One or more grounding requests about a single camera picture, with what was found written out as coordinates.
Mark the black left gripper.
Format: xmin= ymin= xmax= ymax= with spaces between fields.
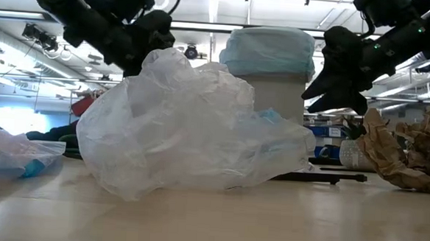
xmin=101 ymin=6 xmax=177 ymax=80

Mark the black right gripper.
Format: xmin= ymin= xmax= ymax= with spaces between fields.
xmin=300 ymin=24 xmax=401 ymax=118

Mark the white plastic trash can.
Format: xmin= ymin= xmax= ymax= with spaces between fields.
xmin=233 ymin=71 xmax=309 ymax=126

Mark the light blue trash bag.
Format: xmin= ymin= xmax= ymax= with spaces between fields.
xmin=218 ymin=24 xmax=319 ymax=82

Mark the large brown paper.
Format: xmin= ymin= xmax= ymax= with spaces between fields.
xmin=353 ymin=102 xmax=430 ymax=194

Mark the long black zip tie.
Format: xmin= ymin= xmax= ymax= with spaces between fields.
xmin=270 ymin=170 xmax=368 ymax=187

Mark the clear plastic bag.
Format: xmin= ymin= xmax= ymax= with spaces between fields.
xmin=72 ymin=42 xmax=322 ymax=212

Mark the white trash bag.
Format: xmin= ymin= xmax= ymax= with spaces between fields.
xmin=0 ymin=116 xmax=68 ymax=183

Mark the blue labelled storage bin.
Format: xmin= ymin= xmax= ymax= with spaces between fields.
xmin=306 ymin=124 xmax=348 ymax=139

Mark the succulent in white pot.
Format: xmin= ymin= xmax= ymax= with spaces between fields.
xmin=338 ymin=117 xmax=378 ymax=172

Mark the red angular object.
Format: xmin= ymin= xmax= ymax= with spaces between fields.
xmin=70 ymin=92 xmax=96 ymax=118

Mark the black ceiling fixture cluster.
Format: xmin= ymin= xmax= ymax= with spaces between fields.
xmin=21 ymin=22 xmax=61 ymax=52

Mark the dark cloth heap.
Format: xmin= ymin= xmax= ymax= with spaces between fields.
xmin=24 ymin=117 xmax=80 ymax=144

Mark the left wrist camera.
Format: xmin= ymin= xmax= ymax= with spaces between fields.
xmin=96 ymin=0 xmax=155 ymax=24

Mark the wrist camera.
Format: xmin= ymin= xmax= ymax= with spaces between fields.
xmin=96 ymin=0 xmax=155 ymax=24
xmin=352 ymin=0 xmax=414 ymax=29

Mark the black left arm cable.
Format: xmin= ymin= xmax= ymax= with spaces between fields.
xmin=146 ymin=0 xmax=181 ymax=17

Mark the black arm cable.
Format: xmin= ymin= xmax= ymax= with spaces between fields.
xmin=358 ymin=12 xmax=377 ymax=38
xmin=146 ymin=0 xmax=181 ymax=17

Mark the black round cord reel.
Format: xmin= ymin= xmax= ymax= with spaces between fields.
xmin=183 ymin=43 xmax=200 ymax=60

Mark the black table edge rail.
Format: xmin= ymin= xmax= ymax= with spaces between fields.
xmin=308 ymin=156 xmax=341 ymax=167

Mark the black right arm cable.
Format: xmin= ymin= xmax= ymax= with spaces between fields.
xmin=358 ymin=12 xmax=377 ymax=38

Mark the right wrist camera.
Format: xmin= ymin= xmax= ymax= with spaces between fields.
xmin=352 ymin=0 xmax=414 ymax=29

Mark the green hose ring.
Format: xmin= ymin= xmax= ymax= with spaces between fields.
xmin=57 ymin=133 xmax=85 ymax=156

